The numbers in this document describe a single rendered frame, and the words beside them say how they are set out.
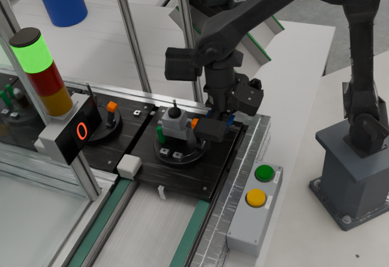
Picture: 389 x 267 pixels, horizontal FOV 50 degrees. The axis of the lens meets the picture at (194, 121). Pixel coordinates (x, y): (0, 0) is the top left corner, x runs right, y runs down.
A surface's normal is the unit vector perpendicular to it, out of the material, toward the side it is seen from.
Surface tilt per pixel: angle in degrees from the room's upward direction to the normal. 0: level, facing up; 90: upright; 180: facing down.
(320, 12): 0
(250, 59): 45
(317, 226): 0
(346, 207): 90
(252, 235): 0
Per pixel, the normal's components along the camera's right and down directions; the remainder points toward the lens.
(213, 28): -0.58, -0.63
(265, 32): 0.51, -0.26
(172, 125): -0.37, 0.70
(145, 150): -0.12, -0.69
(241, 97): 0.21, -0.60
